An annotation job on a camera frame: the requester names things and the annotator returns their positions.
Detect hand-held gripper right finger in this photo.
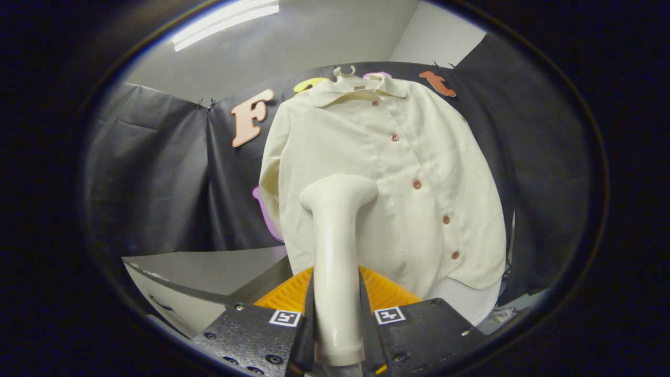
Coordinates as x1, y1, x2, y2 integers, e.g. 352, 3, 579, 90
359, 265, 490, 377

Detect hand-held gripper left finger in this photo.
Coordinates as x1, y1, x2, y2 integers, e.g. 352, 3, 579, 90
191, 266, 316, 377

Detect white garment steamer head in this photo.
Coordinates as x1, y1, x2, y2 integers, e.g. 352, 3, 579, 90
298, 174, 379, 368

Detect cream button-up shirt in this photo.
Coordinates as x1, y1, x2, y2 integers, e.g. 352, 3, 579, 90
259, 73, 507, 300

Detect thin steamer pole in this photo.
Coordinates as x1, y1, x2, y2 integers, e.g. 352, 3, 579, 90
509, 209, 517, 275

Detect white cabinet with grey top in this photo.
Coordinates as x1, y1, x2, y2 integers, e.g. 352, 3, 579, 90
121, 245, 294, 341

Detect black backdrop cloth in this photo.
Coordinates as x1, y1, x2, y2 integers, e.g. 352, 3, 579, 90
84, 34, 598, 307

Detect ceiling light panel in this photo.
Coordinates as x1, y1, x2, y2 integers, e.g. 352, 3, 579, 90
170, 0, 281, 53

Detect white adapter with cables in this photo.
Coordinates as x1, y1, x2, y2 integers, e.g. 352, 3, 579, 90
489, 307, 520, 326

